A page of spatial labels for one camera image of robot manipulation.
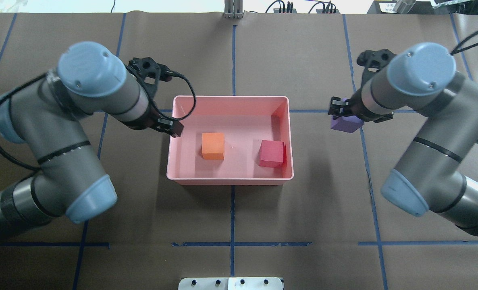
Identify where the red foam block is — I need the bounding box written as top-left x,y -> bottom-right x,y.
259,140 -> 286,168

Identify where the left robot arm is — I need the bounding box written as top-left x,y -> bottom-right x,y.
0,41 -> 186,244

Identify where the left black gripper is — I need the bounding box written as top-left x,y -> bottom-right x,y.
122,104 -> 184,138

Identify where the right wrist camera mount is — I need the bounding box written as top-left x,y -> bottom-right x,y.
356,48 -> 396,79

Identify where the purple foam block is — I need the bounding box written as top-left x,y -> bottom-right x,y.
330,116 -> 365,133

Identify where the aluminium frame post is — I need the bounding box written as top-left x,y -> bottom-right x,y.
223,0 -> 244,19

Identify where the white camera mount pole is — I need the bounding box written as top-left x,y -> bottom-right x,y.
178,276 -> 285,290

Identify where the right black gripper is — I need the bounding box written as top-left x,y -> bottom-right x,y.
328,91 -> 394,123

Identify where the orange foam block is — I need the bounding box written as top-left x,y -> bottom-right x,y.
202,133 -> 225,160

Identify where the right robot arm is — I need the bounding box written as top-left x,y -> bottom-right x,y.
328,42 -> 478,237

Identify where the pink plastic bin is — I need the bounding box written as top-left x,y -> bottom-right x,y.
166,96 -> 294,185

